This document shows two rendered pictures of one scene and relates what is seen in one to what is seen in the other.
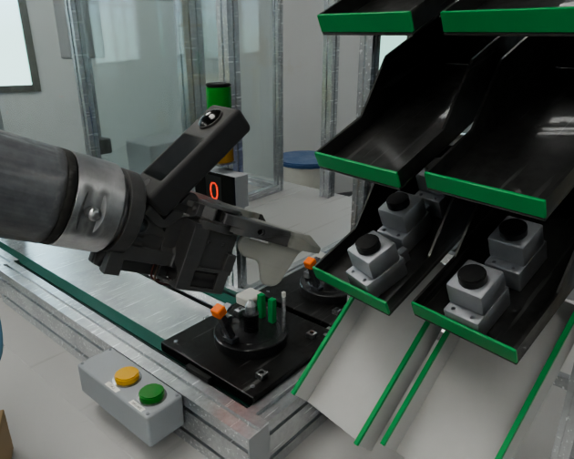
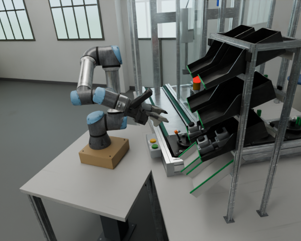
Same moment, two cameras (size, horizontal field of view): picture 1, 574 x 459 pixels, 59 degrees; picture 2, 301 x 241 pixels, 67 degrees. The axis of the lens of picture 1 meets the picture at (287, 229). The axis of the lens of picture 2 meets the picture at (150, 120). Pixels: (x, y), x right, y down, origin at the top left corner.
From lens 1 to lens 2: 0.72 m
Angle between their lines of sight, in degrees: 39
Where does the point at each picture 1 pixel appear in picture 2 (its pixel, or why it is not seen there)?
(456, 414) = (205, 175)
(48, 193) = (112, 102)
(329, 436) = not seen: hidden behind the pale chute
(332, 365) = (191, 154)
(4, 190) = (106, 101)
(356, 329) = not seen: hidden behind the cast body
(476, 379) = (214, 169)
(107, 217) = (121, 107)
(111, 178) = (123, 101)
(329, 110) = (283, 66)
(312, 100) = not seen: outside the picture
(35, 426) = (135, 145)
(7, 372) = (137, 132)
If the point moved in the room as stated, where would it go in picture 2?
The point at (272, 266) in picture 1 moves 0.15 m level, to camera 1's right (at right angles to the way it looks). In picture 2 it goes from (155, 122) to (182, 132)
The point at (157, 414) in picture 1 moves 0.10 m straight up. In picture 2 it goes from (153, 151) to (152, 137)
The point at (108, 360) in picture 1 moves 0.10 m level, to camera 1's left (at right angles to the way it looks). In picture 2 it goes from (152, 136) to (142, 131)
